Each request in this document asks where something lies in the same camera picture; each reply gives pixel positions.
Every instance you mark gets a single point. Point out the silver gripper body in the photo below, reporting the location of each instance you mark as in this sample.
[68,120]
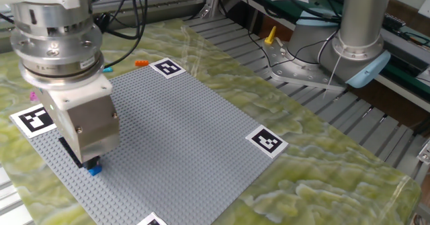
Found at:
[90,131]

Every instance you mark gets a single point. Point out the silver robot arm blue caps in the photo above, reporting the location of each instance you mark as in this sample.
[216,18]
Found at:
[57,43]

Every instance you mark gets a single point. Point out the black white fiducial marker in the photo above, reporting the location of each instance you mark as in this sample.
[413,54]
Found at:
[30,122]
[152,221]
[167,68]
[267,141]

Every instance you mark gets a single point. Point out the metal robot mounting plate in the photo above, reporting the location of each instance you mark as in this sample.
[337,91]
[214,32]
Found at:
[285,74]

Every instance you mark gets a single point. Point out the cyan Lego plate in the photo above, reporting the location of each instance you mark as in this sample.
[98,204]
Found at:
[108,70]

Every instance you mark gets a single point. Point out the blue Lego brick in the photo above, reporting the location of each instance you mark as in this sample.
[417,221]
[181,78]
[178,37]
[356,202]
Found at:
[95,171]

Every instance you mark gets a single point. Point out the black electronics box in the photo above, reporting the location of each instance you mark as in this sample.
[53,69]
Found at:
[408,55]

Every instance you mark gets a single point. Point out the orange Lego brick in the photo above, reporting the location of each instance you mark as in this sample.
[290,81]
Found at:
[141,63]

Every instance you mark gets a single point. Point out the yellow plastic tool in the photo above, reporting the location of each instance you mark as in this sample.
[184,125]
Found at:
[270,37]

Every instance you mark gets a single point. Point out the magenta Lego brick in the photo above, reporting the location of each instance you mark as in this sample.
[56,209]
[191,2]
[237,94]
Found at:
[33,96]

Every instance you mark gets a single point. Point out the black Lego plate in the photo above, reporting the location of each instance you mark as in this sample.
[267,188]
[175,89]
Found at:
[69,149]

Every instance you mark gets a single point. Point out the metal corner bracket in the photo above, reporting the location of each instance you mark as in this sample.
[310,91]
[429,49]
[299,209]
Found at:
[425,152]

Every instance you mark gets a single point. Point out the aluminium upright post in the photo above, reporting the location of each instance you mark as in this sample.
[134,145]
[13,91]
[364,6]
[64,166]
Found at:
[213,0]

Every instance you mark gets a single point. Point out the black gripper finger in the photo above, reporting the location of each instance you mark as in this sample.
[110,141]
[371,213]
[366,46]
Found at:
[93,163]

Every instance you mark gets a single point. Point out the grey Lego baseplate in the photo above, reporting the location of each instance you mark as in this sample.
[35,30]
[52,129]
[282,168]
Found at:
[184,134]

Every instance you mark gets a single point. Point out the green topped bench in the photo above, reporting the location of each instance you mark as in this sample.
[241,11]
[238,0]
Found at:
[268,8]

